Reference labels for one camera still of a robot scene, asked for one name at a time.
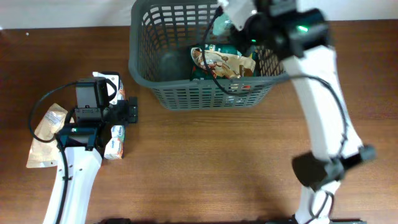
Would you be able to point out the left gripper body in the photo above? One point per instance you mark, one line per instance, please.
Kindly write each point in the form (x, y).
(119, 113)

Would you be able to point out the beige brown snack pouch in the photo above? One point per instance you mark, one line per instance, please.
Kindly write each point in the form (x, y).
(223, 65)

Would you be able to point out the green Nescafe coffee bag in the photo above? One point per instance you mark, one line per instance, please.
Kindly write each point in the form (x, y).
(198, 73)

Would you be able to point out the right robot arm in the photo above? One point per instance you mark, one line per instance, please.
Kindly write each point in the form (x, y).
(302, 43)

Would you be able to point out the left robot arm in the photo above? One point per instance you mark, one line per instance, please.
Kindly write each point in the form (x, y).
(83, 146)

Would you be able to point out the Kleenex tissue multipack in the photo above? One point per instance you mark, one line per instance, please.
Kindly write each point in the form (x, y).
(114, 147)

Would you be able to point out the grey plastic basket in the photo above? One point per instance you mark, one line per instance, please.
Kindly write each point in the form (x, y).
(162, 35)

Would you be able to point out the beige powder pouch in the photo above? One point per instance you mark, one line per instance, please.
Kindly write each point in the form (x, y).
(42, 155)

